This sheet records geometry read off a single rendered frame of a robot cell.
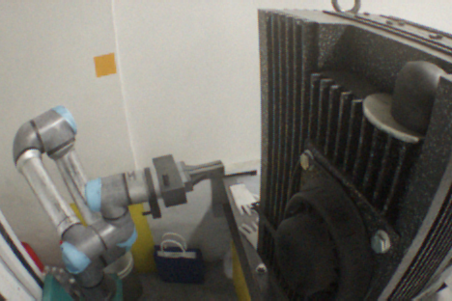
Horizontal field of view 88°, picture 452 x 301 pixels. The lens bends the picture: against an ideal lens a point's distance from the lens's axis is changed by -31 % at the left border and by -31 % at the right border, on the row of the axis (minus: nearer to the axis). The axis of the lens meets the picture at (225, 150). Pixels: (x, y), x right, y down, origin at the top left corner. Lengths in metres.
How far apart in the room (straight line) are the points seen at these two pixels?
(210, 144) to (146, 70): 0.50
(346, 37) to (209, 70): 0.99
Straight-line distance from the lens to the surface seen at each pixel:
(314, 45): 0.53
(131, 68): 1.44
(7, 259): 0.87
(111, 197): 0.70
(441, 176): 0.35
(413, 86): 0.36
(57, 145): 0.95
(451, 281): 1.47
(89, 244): 0.74
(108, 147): 1.55
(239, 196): 1.56
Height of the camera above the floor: 1.68
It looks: 32 degrees down
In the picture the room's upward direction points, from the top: 3 degrees counter-clockwise
